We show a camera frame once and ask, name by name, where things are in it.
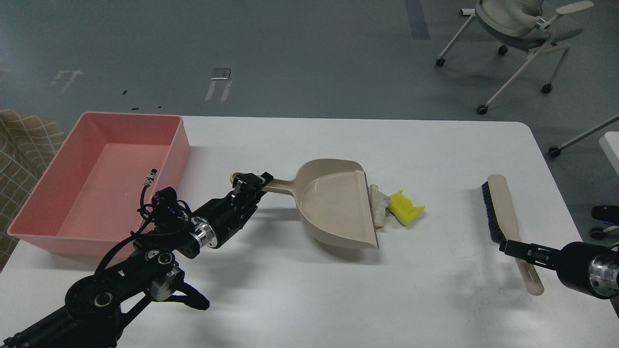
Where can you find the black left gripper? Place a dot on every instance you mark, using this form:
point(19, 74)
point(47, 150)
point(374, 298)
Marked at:
point(220, 218)

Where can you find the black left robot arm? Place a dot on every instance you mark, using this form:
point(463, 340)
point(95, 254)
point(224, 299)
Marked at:
point(142, 269)

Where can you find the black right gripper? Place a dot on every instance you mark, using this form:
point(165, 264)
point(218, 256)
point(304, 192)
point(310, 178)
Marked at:
point(584, 267)

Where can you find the white rolling chair background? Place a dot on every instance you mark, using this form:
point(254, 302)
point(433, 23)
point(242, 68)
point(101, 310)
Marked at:
point(523, 25)

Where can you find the pink plastic bin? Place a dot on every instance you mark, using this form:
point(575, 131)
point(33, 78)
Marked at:
point(87, 199)

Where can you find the beige hand brush black bristles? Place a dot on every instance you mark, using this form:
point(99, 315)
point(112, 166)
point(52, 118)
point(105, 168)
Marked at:
point(503, 225)

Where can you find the beige plastic dustpan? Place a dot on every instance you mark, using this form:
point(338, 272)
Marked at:
point(333, 200)

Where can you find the beige checked cloth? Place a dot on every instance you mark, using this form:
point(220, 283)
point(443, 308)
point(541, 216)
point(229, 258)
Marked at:
point(28, 144)

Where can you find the yellow sponge piece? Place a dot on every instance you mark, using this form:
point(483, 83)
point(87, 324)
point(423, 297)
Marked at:
point(403, 208)

